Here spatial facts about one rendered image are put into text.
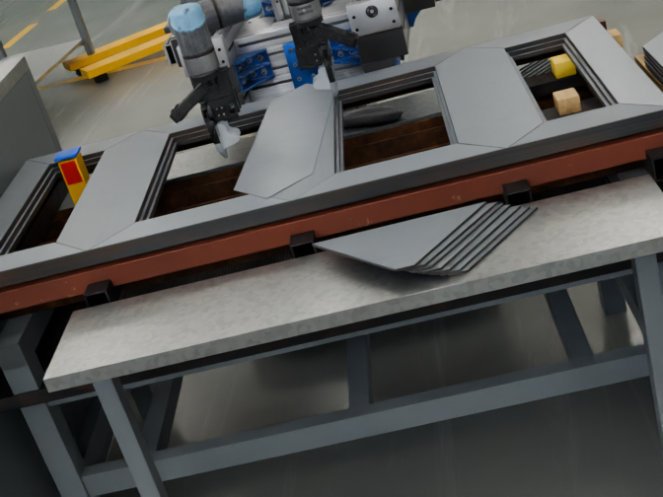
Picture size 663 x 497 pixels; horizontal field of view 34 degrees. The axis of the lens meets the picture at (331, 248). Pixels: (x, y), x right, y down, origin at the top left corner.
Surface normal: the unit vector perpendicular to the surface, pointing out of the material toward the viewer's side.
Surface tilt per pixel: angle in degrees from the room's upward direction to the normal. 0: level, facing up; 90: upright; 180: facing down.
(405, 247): 0
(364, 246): 0
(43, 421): 90
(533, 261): 0
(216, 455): 90
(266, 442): 90
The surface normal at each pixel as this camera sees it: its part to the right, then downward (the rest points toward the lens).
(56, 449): 0.00, 0.44
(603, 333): -0.26, -0.87
